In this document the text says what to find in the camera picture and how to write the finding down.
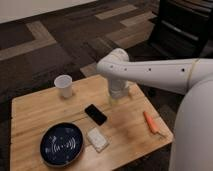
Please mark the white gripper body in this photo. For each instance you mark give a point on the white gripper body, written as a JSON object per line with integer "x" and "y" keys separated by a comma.
{"x": 118, "y": 88}

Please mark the orange pepper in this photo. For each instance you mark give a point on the orange pepper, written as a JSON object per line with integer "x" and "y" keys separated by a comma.
{"x": 152, "y": 124}

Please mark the black smartphone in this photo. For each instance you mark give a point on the black smartphone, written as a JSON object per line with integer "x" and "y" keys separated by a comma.
{"x": 95, "y": 114}

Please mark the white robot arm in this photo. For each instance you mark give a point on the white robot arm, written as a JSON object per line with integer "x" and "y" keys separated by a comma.
{"x": 192, "y": 145}

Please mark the white plastic cup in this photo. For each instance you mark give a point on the white plastic cup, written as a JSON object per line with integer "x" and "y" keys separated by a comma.
{"x": 64, "y": 84}

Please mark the white rectangular sponge packet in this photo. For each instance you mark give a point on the white rectangular sponge packet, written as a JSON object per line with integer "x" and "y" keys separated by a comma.
{"x": 97, "y": 139}

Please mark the dark blue patterned plate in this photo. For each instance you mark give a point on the dark blue patterned plate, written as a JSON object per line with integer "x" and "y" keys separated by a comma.
{"x": 61, "y": 144}

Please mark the black shelf unit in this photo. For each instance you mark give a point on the black shelf unit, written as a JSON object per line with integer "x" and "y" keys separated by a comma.
{"x": 184, "y": 28}

